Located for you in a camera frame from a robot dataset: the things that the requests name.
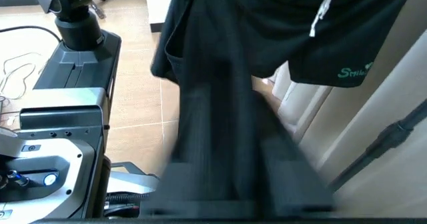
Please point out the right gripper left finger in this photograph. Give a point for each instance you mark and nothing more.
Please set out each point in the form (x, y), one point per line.
(170, 187)

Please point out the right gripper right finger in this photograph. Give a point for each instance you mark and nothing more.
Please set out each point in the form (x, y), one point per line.
(290, 184)

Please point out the black garment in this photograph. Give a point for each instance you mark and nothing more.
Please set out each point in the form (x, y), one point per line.
(213, 100)

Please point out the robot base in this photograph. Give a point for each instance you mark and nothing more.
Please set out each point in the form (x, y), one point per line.
(66, 100)

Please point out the black clothes rack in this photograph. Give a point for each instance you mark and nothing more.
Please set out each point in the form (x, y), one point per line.
(390, 137)

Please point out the beige curtain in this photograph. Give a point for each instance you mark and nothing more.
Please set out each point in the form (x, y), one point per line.
(383, 100)

